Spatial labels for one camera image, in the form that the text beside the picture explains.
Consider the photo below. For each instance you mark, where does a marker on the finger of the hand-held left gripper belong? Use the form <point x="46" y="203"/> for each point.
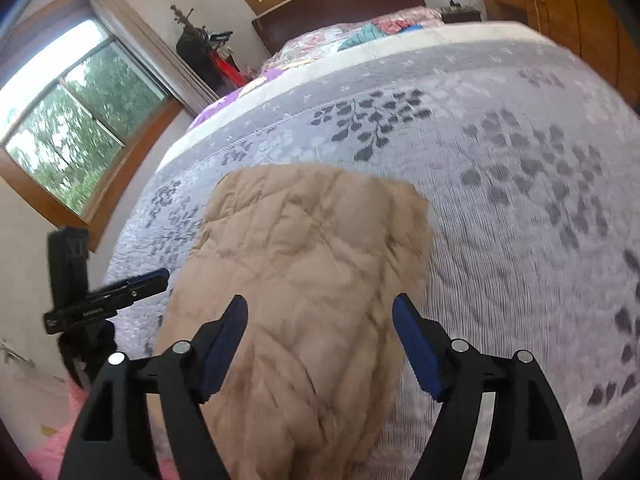
<point x="140" y="285"/>

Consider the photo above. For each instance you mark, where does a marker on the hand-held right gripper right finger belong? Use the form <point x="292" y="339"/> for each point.
<point x="417" y="345"/>

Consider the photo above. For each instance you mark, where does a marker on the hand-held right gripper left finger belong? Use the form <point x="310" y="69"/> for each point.
<point x="225" y="345"/>

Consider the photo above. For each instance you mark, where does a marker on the beige quilted coat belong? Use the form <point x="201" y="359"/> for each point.
<point x="300" y="260"/>

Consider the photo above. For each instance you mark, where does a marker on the large wooden-framed window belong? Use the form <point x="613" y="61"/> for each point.
<point x="75" y="125"/>

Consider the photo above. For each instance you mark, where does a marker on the grey leaf-print bedspread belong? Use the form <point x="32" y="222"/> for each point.
<point x="500" y="210"/>

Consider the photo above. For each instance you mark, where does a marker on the pink fluffy mat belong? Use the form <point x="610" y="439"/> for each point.
<point x="55" y="440"/>

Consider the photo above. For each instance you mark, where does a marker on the long grey curtain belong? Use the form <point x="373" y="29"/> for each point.
<point x="160" y="55"/>

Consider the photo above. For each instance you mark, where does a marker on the red bag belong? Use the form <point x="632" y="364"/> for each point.
<point x="227" y="70"/>

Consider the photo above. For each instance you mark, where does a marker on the black corner stand with clutter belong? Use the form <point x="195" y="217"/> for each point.
<point x="200" y="55"/>

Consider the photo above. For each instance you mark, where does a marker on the purple floral quilt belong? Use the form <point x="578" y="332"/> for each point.
<point x="320" y="40"/>

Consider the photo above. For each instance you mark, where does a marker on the dark nightstand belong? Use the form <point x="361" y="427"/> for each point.
<point x="460" y="15"/>

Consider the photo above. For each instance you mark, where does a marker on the dark wooden headboard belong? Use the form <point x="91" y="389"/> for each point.
<point x="340" y="5"/>

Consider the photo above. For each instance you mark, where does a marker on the cluttered wooden desk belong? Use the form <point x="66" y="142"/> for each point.
<point x="510" y="5"/>

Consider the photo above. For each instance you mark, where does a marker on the wooden wardrobe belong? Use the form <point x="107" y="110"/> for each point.
<point x="590" y="20"/>

